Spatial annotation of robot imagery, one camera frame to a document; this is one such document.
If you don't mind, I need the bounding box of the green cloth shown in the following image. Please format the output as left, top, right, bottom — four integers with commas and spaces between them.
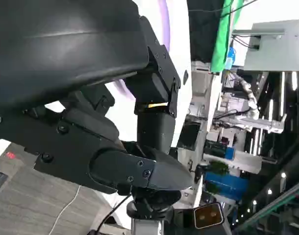
210, 0, 244, 73

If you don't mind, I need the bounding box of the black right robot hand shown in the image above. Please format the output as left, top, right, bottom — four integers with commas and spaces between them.
117, 185, 182, 221

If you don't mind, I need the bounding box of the thin white cable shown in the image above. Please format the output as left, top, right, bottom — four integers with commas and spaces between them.
48, 185, 81, 235

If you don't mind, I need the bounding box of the lilac plate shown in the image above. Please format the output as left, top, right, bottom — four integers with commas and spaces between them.
104, 0, 171, 101

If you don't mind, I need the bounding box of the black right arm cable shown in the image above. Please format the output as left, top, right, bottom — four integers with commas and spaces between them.
89, 186, 133, 235

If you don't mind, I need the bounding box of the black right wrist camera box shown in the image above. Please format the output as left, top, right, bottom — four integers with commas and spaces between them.
193, 202, 225, 230

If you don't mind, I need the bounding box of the blue box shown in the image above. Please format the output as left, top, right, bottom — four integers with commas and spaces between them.
204, 170, 249, 201

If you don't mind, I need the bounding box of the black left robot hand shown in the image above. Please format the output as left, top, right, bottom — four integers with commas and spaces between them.
0, 0, 195, 196

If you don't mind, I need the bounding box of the grey metal cabinet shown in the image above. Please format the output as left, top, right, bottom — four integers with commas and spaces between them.
242, 19, 299, 72

